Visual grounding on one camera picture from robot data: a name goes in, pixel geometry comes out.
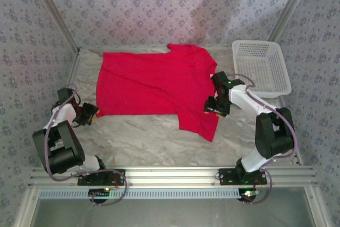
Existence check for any white slotted cable duct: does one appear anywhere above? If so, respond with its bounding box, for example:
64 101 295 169
38 188 241 200

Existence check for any aluminium frame leg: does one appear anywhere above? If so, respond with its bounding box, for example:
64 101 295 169
12 187 40 227
304 186 330 227

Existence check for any aluminium mounting rail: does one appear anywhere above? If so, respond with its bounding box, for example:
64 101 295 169
28 165 318 187

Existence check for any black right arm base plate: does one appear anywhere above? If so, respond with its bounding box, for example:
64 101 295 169
218 167 268 186

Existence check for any small black controller board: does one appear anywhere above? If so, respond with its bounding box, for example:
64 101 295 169
238 188 260 201
88 188 111 199

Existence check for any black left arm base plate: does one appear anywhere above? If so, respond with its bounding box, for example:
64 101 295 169
77 167 126 186

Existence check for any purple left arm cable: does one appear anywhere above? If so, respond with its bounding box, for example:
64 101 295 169
44 83 128 207

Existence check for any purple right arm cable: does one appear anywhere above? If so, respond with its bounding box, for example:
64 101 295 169
227 73 298 205

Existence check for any red t-shirt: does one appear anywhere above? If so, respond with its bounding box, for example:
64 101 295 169
95 43 219 142

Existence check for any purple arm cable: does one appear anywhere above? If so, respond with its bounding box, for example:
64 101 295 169
44 83 128 207
227 73 298 205

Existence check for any aluminium corner post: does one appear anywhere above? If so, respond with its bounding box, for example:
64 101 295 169
28 0 81 54
267 0 317 42

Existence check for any white perforated plastic basket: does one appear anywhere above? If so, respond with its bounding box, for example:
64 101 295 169
232 40 292 99

